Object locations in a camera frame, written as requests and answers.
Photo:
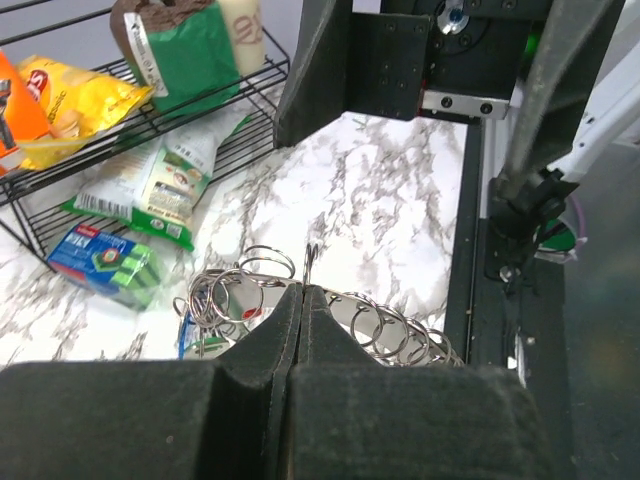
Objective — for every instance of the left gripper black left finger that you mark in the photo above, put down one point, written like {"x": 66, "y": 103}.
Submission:
{"x": 185, "y": 419}

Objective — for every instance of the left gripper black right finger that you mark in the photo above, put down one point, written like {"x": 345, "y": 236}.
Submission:
{"x": 352, "y": 418}

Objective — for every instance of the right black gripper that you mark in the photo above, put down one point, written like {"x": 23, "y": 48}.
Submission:
{"x": 454, "y": 60}

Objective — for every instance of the green key tag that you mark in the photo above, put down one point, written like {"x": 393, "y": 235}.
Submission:
{"x": 206, "y": 349}

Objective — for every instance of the blue key tag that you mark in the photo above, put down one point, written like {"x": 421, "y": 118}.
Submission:
{"x": 188, "y": 338}

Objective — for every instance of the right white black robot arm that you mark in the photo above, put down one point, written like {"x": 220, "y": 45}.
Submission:
{"x": 527, "y": 222}

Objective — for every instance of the blue green small box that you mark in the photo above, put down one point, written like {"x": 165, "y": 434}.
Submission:
{"x": 110, "y": 265}

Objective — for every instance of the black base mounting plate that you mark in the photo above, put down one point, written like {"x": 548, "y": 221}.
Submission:
{"x": 494, "y": 311}

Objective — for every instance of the cream pump lotion bottle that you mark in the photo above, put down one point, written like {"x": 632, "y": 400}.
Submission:
{"x": 243, "y": 21}

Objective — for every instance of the green white snack packet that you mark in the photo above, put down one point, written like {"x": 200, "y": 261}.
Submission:
{"x": 153, "y": 188}

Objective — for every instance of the green brown paper bag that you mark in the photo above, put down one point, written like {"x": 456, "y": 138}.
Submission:
{"x": 180, "y": 49}

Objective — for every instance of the yellow chips bag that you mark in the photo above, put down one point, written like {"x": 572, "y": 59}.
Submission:
{"x": 79, "y": 105}

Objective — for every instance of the orange razor box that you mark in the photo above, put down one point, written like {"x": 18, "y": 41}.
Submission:
{"x": 22, "y": 117}

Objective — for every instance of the black wire shelf rack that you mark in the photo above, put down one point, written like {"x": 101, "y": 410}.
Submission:
{"x": 31, "y": 212}

